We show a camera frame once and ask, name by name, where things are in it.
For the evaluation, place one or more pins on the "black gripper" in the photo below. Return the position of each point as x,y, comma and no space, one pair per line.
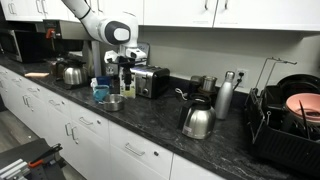
125,70

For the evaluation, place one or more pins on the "white couscous box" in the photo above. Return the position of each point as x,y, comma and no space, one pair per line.
133,91

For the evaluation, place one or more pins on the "small silver pot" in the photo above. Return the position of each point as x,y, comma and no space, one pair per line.
113,103

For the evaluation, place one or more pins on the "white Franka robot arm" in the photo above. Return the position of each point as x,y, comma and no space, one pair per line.
106,23

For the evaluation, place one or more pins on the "black and silver toaster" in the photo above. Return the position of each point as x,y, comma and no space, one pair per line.
153,80

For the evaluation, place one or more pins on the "teal ceramic mug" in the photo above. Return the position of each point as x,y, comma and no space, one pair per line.
100,93

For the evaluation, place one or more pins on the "small handwritten whiteboard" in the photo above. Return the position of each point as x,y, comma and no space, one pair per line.
144,46

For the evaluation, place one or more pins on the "steel carafe black lid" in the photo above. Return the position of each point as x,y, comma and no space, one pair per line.
74,75

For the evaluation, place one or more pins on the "white lower cabinets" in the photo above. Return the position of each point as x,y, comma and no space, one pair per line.
100,146

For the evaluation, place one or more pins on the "white cabinets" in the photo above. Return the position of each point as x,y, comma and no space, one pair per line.
260,13
100,146

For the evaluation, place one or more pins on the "steel carafe with white label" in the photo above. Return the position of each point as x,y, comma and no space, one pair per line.
198,121

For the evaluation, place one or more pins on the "steel tumbler cup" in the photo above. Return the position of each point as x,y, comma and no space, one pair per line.
209,84

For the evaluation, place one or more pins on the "black commercial coffee brewer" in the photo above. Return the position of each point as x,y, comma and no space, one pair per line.
66,30

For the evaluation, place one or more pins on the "steel water bottle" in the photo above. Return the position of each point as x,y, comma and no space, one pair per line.
224,98

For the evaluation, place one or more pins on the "black clamp orange tip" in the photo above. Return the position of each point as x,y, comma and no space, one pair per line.
45,156

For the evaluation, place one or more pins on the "black power plug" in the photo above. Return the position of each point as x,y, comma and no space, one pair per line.
240,77

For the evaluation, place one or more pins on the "black microwave oven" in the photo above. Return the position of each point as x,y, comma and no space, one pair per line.
18,45

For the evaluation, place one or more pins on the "black work table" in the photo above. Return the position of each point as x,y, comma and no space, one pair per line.
23,150

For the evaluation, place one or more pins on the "aluminium extrusion bars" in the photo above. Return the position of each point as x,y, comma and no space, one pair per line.
13,170

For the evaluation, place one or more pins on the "white upper cabinets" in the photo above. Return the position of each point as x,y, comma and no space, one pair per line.
260,13

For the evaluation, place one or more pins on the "black dish rack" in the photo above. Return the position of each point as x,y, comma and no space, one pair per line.
283,146

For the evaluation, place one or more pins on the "black pan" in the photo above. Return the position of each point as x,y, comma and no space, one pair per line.
298,81

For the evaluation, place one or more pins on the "pink bowl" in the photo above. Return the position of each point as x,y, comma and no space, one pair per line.
305,105

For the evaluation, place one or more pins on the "black utensil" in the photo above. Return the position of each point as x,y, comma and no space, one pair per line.
304,116

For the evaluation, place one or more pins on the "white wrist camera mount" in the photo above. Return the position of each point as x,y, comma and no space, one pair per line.
136,55

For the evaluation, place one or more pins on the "white wall outlet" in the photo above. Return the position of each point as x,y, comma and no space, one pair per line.
246,81

